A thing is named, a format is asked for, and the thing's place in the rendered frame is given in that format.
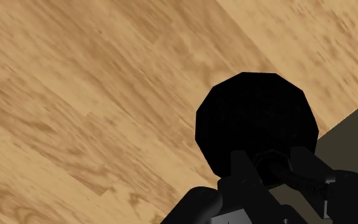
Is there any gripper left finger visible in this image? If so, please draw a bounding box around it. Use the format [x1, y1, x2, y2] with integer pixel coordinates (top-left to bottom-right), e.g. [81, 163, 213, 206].
[160, 150, 280, 224]

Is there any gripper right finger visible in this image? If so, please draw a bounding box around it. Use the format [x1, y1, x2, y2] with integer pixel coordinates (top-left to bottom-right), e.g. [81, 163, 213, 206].
[290, 145, 358, 224]

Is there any black round object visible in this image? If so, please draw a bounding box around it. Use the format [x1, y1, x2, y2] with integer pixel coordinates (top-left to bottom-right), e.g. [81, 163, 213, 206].
[195, 71, 320, 190]

